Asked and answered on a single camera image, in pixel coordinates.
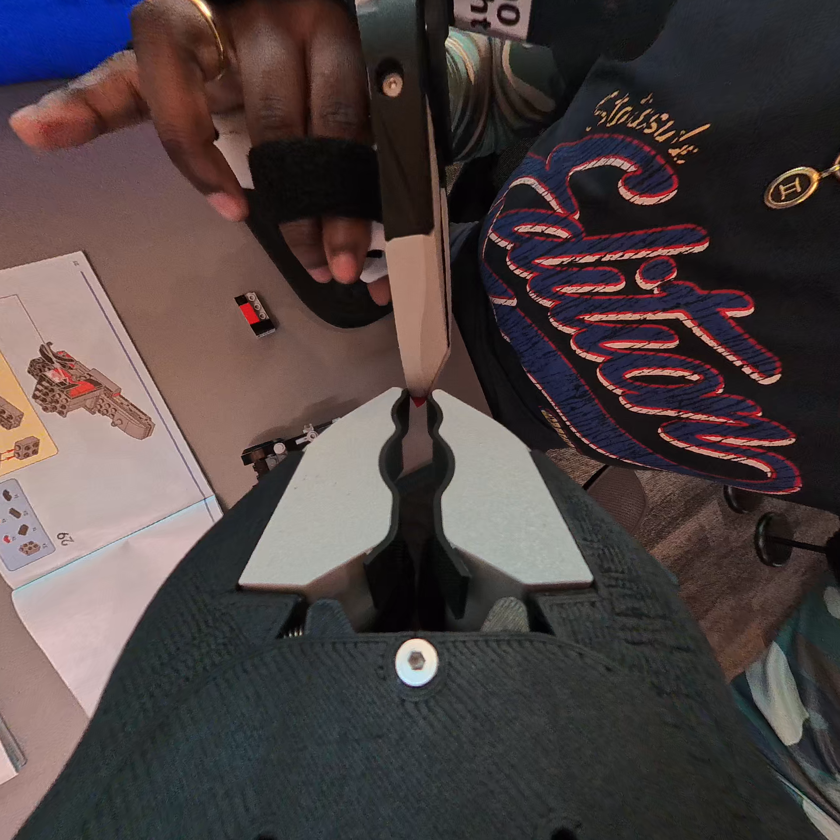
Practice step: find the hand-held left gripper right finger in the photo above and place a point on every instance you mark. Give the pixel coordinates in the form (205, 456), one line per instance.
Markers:
(505, 512)

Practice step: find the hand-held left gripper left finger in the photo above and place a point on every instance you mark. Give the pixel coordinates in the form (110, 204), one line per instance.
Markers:
(328, 512)

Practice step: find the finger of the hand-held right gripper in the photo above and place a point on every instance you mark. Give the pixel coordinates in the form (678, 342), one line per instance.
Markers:
(420, 308)

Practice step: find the partly built toy brick model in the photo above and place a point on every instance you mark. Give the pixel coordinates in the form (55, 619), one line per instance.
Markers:
(275, 449)

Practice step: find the tiny red brick piece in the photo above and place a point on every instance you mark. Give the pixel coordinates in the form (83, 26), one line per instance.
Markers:
(418, 399)

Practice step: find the small black red brick assembly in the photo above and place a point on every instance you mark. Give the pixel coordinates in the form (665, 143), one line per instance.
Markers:
(256, 315)

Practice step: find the grey desk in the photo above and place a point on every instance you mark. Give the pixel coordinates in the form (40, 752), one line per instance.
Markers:
(164, 210)

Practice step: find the person's right hand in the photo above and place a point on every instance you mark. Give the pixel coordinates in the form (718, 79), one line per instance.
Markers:
(275, 79)

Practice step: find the open instruction booklet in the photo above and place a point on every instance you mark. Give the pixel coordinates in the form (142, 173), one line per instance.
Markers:
(98, 459)

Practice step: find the chair caster base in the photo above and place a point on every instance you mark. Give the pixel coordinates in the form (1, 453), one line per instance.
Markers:
(771, 538)

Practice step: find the person's camouflage trousers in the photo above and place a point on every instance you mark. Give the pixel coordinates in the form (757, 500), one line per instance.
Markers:
(794, 689)

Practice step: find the blue plastic bin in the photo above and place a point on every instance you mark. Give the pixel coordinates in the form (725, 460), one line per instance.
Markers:
(52, 33)

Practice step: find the gold pendant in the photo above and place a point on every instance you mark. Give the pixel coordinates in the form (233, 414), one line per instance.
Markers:
(787, 190)

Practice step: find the closed instruction booklet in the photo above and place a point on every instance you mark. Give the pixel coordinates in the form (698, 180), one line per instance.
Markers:
(10, 748)

